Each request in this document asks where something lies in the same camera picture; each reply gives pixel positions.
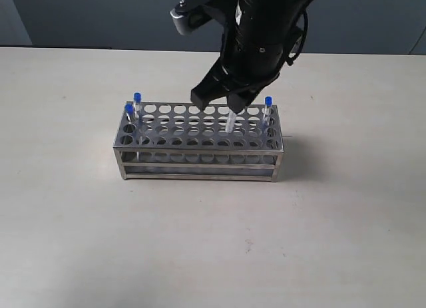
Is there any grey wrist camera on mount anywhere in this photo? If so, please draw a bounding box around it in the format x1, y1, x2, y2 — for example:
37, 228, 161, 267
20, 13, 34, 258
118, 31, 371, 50
170, 0, 238, 36

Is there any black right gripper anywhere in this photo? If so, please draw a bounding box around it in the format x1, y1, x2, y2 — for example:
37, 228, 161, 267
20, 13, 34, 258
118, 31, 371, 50
190, 0, 305, 114

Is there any stainless steel test tube rack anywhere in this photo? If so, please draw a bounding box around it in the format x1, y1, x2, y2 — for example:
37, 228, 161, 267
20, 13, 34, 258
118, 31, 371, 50
113, 102, 284, 182

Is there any blue capped tube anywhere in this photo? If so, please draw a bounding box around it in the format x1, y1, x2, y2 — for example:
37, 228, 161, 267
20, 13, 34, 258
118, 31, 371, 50
225, 110, 237, 134
133, 92, 144, 145
262, 96, 274, 132
124, 104, 138, 133

